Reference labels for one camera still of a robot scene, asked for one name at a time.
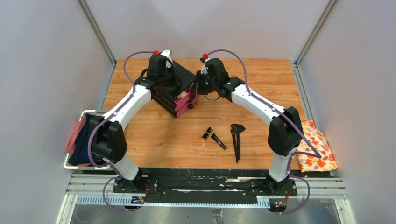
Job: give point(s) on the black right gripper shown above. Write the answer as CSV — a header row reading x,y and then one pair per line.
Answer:
x,y
199,89

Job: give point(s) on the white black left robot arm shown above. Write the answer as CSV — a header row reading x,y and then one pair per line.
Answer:
x,y
107,140

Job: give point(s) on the black gold lipstick case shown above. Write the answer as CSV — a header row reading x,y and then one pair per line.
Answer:
x,y
207,134

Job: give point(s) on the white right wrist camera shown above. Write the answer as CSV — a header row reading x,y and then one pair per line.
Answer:
x,y
204,68

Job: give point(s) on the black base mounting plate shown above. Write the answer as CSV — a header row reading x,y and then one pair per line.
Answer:
x,y
205,186

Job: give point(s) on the black drawer organizer box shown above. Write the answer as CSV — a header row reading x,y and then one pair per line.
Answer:
x,y
176,93

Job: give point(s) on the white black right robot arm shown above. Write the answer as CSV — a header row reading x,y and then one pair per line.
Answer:
x,y
284,124

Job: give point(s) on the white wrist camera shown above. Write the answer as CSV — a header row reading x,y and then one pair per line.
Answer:
x,y
166,53
204,68

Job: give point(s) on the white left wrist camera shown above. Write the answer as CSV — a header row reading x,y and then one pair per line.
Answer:
x,y
166,53

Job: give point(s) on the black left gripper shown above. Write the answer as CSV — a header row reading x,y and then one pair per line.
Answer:
x,y
176,80

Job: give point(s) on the navy blue cloth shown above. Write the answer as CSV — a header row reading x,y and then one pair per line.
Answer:
x,y
80,156

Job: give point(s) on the black flat makeup brush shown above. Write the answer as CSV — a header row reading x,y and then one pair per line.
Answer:
x,y
233,133

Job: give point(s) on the floral orange cloth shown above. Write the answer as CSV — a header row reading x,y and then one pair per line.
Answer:
x,y
307,162

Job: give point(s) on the pink top drawer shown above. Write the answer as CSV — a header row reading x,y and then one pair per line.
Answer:
x,y
186,97

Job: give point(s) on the white laundry basket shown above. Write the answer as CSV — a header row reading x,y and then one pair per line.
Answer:
x,y
89,167

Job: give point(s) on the black fan makeup brush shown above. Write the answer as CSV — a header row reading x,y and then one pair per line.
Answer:
x,y
238,129

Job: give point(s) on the pink cloth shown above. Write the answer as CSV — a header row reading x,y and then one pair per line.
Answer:
x,y
71,141

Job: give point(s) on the black mascara tube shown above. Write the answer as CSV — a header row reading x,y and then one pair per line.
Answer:
x,y
218,141

